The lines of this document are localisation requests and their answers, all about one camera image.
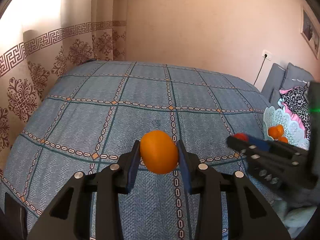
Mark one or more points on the leopard print cloth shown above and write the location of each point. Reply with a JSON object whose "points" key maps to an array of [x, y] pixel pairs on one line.
{"points": [[293, 97]]}

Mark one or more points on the grey-blue pillow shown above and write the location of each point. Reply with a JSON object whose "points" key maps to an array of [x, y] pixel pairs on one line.
{"points": [[272, 82], [297, 76]]}

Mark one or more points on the white wall socket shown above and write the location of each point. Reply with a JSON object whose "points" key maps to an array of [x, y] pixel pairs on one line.
{"points": [[267, 55]]}

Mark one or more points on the beige patterned curtain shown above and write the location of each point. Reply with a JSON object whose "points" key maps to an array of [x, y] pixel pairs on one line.
{"points": [[80, 50]]}

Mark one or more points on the red tomato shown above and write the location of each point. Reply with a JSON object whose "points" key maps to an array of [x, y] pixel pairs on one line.
{"points": [[241, 137]]}

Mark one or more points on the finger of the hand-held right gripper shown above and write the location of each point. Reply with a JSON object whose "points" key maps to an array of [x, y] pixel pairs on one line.
{"points": [[260, 143], [267, 170]]}

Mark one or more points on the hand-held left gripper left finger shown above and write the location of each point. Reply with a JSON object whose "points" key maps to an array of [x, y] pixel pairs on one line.
{"points": [[132, 170]]}

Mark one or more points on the large oblong orange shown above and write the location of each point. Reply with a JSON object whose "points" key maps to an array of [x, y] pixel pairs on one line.
{"points": [[158, 152]]}

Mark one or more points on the light blue plastic basket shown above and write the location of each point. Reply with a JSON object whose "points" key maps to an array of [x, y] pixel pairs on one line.
{"points": [[287, 122]]}

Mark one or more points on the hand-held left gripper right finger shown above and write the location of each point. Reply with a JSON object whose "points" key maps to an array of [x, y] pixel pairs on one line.
{"points": [[185, 170]]}

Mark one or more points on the framed wall picture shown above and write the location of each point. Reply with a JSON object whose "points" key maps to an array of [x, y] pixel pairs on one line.
{"points": [[308, 30]]}

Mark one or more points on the blue plaid blanket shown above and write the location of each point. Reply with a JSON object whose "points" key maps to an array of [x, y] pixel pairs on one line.
{"points": [[125, 110]]}

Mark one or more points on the small round orange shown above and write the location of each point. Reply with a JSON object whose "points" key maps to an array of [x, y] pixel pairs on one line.
{"points": [[275, 131], [283, 140]]}

